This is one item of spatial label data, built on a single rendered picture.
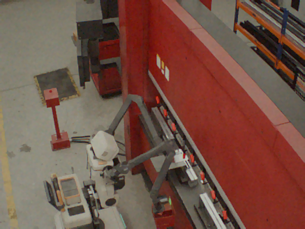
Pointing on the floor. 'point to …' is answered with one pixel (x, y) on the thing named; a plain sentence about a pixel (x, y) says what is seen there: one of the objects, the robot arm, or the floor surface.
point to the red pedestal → (50, 95)
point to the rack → (273, 34)
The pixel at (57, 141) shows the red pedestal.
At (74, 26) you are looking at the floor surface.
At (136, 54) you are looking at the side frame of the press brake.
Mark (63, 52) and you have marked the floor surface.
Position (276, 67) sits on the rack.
